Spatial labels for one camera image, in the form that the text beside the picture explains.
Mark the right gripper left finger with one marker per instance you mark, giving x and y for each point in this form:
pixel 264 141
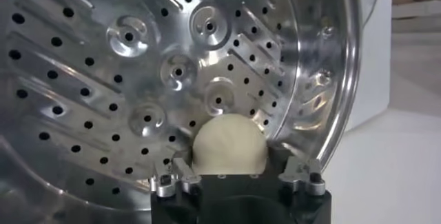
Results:
pixel 172 180

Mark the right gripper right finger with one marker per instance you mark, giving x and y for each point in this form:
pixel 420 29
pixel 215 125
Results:
pixel 305 178

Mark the white steamed baozi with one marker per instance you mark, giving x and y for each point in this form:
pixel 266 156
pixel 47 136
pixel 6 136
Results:
pixel 227 142

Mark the perforated steel steamer basket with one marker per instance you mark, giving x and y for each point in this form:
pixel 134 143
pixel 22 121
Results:
pixel 86 91

